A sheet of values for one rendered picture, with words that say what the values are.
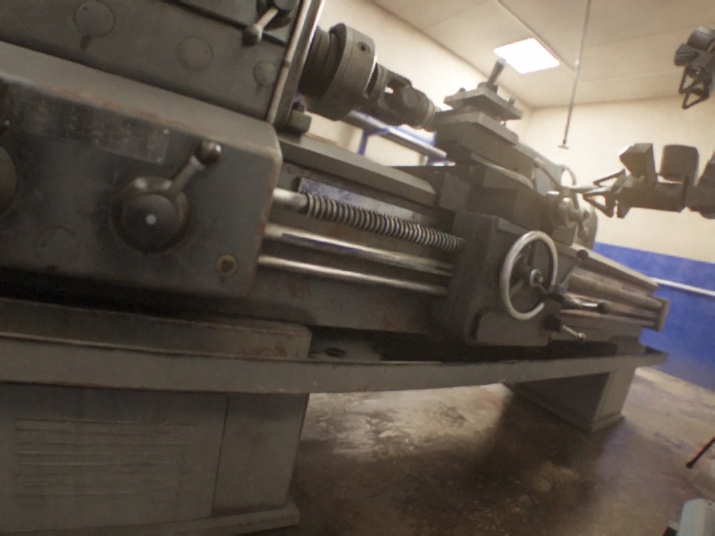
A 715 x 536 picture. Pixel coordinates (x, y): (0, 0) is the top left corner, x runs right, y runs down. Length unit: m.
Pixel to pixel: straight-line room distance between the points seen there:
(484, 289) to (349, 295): 0.30
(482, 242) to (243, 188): 0.53
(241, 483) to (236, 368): 0.34
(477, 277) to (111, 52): 0.80
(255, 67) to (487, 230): 0.57
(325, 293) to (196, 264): 0.35
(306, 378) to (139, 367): 0.27
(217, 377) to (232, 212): 0.25
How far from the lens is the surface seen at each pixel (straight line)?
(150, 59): 0.70
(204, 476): 0.85
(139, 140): 0.55
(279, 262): 0.67
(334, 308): 0.84
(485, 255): 0.85
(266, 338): 0.75
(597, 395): 2.16
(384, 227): 0.75
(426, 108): 1.16
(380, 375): 0.74
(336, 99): 0.97
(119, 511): 0.89
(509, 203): 0.90
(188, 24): 0.72
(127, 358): 0.60
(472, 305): 0.85
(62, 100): 0.56
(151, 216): 0.48
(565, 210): 0.96
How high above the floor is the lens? 0.70
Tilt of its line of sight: 4 degrees down
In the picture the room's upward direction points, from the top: 14 degrees clockwise
